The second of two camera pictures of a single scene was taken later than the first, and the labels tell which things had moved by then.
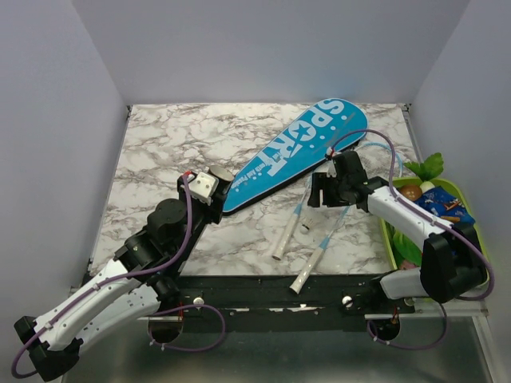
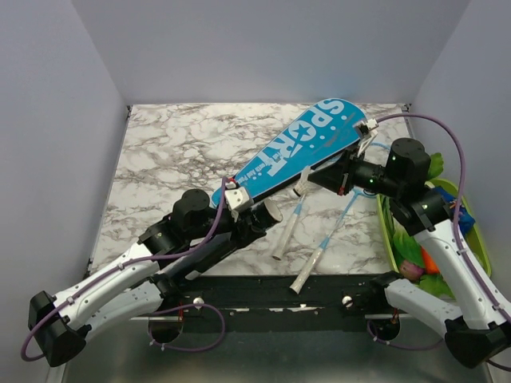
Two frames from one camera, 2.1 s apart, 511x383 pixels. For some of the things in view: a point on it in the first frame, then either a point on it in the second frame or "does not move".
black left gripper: [212, 215] → [248, 233]
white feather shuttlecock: [306, 224] → [302, 183]
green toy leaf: [429, 168] does not move
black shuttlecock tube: [224, 176] → [267, 214]
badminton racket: [315, 255] does not move
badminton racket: [280, 249] does not move
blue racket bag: [323, 129] does not move
